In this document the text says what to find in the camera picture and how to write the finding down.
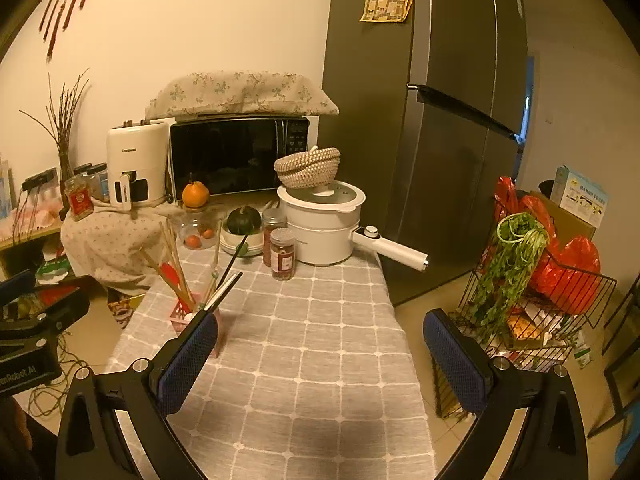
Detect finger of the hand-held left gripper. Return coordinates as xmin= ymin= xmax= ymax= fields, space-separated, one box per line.
xmin=0 ymin=269 xmax=39 ymax=311
xmin=0 ymin=287 xmax=91 ymax=350

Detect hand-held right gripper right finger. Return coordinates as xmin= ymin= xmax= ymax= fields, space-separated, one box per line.
xmin=422 ymin=308 xmax=589 ymax=480

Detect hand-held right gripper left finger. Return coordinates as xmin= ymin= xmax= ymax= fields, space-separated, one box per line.
xmin=55 ymin=310 xmax=221 ymax=480

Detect pink perforated utensil holder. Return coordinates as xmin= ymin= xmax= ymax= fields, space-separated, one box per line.
xmin=169 ymin=290 xmax=221 ymax=359

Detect wooden chopstick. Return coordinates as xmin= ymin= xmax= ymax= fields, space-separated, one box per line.
xmin=165 ymin=232 xmax=195 ymax=311
xmin=212 ymin=221 xmax=223 ymax=306
xmin=159 ymin=221 xmax=193 ymax=311
xmin=139 ymin=250 xmax=188 ymax=311

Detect black chopstick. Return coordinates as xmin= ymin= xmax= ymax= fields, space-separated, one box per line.
xmin=201 ymin=271 xmax=244 ymax=312
xmin=206 ymin=240 xmax=251 ymax=307

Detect red plastic spoon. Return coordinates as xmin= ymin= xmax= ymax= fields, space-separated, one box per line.
xmin=160 ymin=261 xmax=194 ymax=312

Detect patterned gift box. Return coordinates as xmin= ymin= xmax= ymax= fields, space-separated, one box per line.
xmin=109 ymin=294 xmax=147 ymax=328

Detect floral cloth over cabinet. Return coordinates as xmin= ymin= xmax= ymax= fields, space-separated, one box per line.
xmin=61 ymin=195 xmax=182 ymax=291

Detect red label snack jar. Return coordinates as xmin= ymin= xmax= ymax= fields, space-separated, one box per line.
xmin=64 ymin=176 xmax=95 ymax=222

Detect green leafy vegetables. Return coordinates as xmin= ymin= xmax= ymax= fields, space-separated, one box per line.
xmin=472 ymin=212 xmax=549 ymax=344

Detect grey checkered tablecloth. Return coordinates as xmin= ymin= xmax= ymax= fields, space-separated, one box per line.
xmin=102 ymin=240 xmax=439 ymax=480

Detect dark-lid plastic jars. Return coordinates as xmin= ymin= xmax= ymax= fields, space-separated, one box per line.
xmin=75 ymin=162 xmax=110 ymax=202

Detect red label spice jar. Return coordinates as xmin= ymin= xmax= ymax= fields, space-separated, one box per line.
xmin=270 ymin=227 xmax=296 ymax=281

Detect glass jar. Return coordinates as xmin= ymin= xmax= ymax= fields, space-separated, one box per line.
xmin=179 ymin=205 xmax=222 ymax=250

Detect red plastic bag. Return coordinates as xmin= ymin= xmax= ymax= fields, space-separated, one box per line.
xmin=529 ymin=235 xmax=602 ymax=302
xmin=495 ymin=176 xmax=557 ymax=241

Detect green pumpkin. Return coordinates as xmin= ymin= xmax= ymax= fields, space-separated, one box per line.
xmin=227 ymin=206 xmax=262 ymax=236

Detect tall spice jar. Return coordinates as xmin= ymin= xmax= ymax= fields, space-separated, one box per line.
xmin=261 ymin=208 xmax=288 ymax=267

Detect dried branches in vase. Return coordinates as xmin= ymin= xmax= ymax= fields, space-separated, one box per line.
xmin=20 ymin=67 xmax=91 ymax=211

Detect large orange fruit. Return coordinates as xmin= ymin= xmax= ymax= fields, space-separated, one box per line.
xmin=182 ymin=174 xmax=210 ymax=208

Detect brown cardboard box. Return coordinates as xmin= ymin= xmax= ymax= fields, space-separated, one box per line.
xmin=530 ymin=190 xmax=597 ymax=247

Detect white air fryer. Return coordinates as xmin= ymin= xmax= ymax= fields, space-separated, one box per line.
xmin=106 ymin=119 xmax=171 ymax=211

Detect white electric pot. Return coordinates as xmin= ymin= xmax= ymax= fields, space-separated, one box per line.
xmin=277 ymin=180 xmax=430 ymax=272

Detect blue and white box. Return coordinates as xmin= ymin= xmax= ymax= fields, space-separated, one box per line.
xmin=552 ymin=165 xmax=611 ymax=229

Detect black microwave oven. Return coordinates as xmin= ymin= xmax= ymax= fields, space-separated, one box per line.
xmin=169 ymin=116 xmax=311 ymax=201

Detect woven basket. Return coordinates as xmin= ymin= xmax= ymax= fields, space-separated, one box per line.
xmin=274 ymin=146 xmax=342 ymax=190

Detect grey refrigerator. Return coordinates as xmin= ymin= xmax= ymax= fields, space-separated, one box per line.
xmin=320 ymin=0 xmax=529 ymax=307

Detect floral microwave cover cloth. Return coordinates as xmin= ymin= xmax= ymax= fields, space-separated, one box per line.
xmin=145 ymin=71 xmax=340 ymax=122

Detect black wire rack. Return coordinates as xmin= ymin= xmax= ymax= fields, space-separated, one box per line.
xmin=435 ymin=200 xmax=619 ymax=419

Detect dark chair frame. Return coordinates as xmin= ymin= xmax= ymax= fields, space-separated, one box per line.
xmin=587 ymin=275 xmax=640 ymax=442

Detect red wall ornament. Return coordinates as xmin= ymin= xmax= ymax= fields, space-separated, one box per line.
xmin=40 ymin=0 xmax=104 ymax=59

